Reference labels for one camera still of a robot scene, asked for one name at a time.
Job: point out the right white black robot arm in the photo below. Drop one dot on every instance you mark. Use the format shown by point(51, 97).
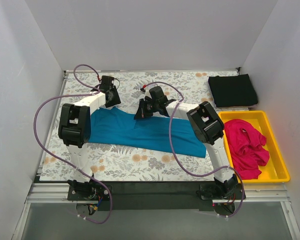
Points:
point(207, 127)

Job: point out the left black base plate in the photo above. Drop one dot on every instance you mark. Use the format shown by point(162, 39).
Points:
point(87, 191)

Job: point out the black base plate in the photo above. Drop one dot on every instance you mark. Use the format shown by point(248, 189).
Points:
point(209, 190)
point(87, 191)

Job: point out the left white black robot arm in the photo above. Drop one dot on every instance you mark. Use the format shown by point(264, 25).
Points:
point(75, 131)

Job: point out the yellow plastic tray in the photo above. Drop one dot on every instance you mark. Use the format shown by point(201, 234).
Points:
point(275, 171)

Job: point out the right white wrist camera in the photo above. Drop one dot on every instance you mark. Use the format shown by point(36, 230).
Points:
point(146, 93)

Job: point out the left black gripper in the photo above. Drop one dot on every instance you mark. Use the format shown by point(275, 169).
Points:
point(113, 97)

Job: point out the magenta pink t shirt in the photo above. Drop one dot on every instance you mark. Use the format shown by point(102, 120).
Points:
point(246, 146)

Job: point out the teal blue t shirt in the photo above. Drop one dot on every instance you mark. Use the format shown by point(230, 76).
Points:
point(116, 127)

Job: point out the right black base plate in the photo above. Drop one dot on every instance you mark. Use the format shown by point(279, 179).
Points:
point(209, 190)

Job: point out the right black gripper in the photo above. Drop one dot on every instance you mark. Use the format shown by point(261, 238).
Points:
point(145, 107)

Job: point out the floral patterned table mat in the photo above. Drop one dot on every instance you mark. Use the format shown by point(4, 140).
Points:
point(112, 162)

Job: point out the folded black t shirt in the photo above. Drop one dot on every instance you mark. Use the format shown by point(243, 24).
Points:
point(233, 91)

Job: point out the aluminium frame rail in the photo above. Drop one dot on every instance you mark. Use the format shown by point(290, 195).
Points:
point(58, 193)

